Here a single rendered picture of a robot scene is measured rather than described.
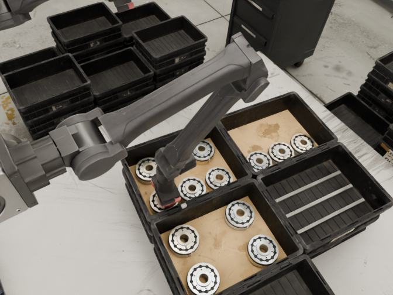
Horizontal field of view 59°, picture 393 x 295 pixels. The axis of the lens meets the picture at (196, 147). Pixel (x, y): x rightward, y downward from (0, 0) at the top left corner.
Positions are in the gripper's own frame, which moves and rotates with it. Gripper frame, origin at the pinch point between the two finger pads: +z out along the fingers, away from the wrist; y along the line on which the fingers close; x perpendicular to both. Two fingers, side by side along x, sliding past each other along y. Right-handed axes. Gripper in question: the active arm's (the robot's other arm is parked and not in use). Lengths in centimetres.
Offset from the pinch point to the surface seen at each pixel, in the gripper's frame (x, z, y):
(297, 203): -44.8, 4.2, -19.0
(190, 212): -5.3, -2.3, -9.2
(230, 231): -16.6, 4.1, -18.6
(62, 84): 19, 38, 113
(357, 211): -64, 4, -31
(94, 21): -16, 38, 166
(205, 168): -20.0, 4.0, 8.0
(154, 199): 3.4, 0.9, 1.9
